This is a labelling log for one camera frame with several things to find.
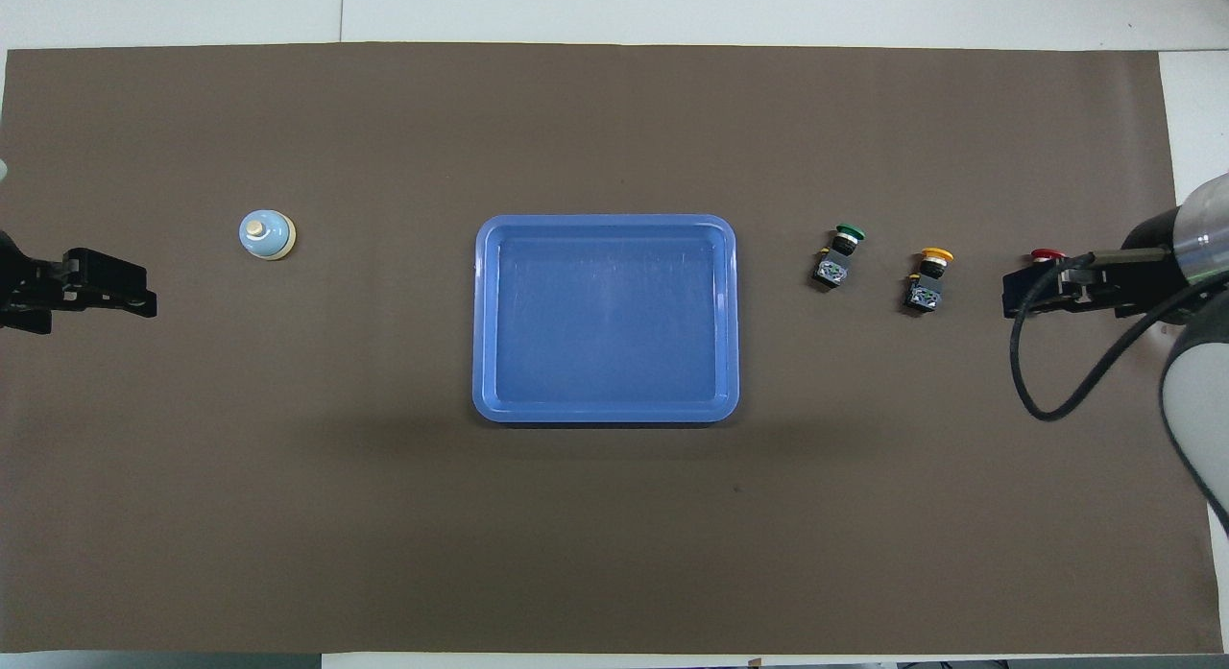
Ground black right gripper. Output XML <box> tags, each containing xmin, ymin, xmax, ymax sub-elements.
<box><xmin>1003</xmin><ymin>256</ymin><xmax>1177</xmax><ymax>320</ymax></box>

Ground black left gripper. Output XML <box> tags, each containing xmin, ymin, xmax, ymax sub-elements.
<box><xmin>0</xmin><ymin>232</ymin><xmax>157</xmax><ymax>334</ymax></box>

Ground yellow push button switch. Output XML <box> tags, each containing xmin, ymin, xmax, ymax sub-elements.
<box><xmin>902</xmin><ymin>248</ymin><xmax>955</xmax><ymax>315</ymax></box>

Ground green push button switch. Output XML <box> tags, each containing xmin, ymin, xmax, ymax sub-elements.
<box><xmin>811</xmin><ymin>224</ymin><xmax>866</xmax><ymax>289</ymax></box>

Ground light blue call bell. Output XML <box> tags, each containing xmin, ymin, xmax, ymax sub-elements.
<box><xmin>238</xmin><ymin>208</ymin><xmax>298</xmax><ymax>261</ymax></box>

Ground blue plastic tray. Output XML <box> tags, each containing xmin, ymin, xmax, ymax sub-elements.
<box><xmin>471</xmin><ymin>214</ymin><xmax>741</xmax><ymax>425</ymax></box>

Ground brown table mat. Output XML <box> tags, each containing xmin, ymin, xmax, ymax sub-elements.
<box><xmin>0</xmin><ymin>41</ymin><xmax>1225</xmax><ymax>656</ymax></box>

